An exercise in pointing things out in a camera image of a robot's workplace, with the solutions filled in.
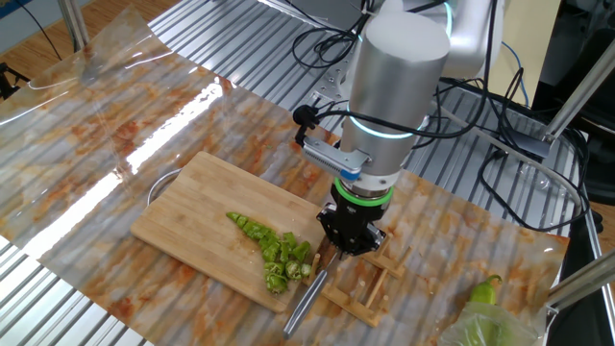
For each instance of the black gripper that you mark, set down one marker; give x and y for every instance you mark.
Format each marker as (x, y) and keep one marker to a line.
(360, 218)

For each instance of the steel kitchen knife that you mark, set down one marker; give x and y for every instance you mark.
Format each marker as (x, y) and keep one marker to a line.
(305, 305)

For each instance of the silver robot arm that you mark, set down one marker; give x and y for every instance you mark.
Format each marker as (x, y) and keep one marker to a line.
(399, 72)

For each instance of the cut chili slice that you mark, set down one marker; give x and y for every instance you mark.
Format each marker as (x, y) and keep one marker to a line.
(270, 249)
(284, 252)
(274, 267)
(255, 230)
(289, 239)
(302, 251)
(276, 283)
(242, 222)
(293, 270)

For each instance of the cut chili stem piece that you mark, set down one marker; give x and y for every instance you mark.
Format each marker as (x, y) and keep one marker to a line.
(306, 270)

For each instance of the wooden peg rack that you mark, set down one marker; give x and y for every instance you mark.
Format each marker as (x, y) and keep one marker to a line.
(351, 303)

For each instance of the green pepper with curled stem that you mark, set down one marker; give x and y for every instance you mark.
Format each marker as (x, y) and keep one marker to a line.
(483, 293)

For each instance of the wooden cutting board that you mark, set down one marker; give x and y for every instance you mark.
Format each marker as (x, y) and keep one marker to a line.
(202, 206)

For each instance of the clear plastic bag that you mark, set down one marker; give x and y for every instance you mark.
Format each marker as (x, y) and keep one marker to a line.
(480, 329)

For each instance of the green pepper inside bag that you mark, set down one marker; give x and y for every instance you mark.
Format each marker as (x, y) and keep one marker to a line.
(480, 331)

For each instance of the beige panel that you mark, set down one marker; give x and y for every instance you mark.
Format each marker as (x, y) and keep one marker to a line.
(533, 38)

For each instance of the marbled plastic table sheet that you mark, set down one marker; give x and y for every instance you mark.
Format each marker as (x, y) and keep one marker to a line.
(96, 120)

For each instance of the silver tripod leg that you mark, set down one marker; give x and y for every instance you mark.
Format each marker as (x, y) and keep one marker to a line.
(74, 24)

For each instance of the black tripod part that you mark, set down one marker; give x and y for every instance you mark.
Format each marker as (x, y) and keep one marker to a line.
(7, 79)

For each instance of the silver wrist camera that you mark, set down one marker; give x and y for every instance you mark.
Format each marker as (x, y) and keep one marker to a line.
(331, 158)

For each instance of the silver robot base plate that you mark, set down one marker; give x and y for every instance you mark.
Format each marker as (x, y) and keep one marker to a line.
(331, 84)

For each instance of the aluminium frame pole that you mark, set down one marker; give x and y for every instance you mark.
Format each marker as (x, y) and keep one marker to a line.
(581, 91)
(586, 281)

